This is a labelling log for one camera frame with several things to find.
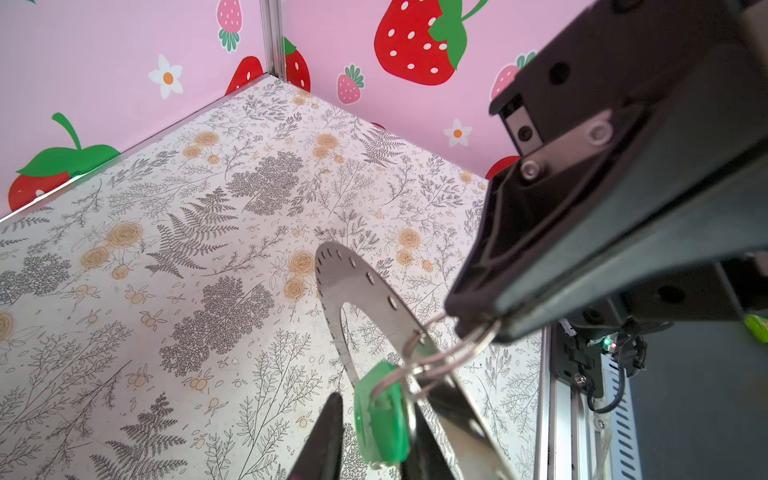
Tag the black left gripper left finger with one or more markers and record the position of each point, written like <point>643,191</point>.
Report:
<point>321,456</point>

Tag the large perforated metal keyring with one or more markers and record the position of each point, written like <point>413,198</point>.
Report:
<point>426,372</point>

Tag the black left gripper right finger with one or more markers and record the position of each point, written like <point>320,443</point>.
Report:
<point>425,460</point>

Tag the aluminium corner post left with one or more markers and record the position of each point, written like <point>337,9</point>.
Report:
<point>273,36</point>

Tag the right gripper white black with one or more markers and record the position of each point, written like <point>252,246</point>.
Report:
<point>670,217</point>

